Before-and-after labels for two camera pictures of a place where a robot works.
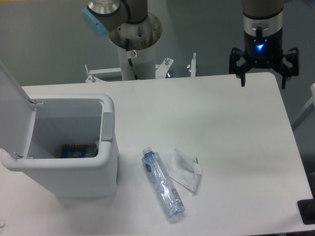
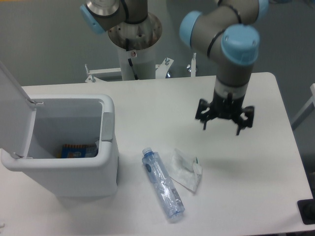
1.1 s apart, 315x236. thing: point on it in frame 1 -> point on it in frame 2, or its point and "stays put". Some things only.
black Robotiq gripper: x=264 y=52 -> x=230 y=108
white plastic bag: x=185 y=169 stays put
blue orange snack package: x=73 y=151 stays put
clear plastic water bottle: x=172 y=202 stays put
